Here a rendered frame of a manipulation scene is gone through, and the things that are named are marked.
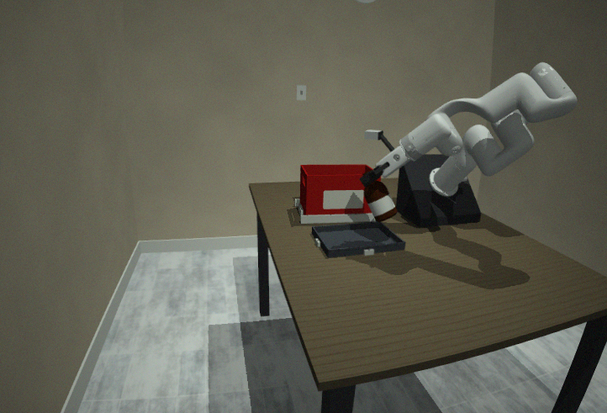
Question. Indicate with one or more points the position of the brown glass bottle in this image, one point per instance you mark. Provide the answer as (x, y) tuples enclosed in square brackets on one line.
[(379, 201)]

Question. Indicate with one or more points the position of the red plastic crate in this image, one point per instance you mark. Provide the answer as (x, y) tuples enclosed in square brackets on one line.
[(333, 189)]

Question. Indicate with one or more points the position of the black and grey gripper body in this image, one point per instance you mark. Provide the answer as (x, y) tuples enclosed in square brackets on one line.
[(395, 163)]

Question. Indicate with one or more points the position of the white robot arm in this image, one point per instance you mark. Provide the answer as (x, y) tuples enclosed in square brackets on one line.
[(537, 97)]

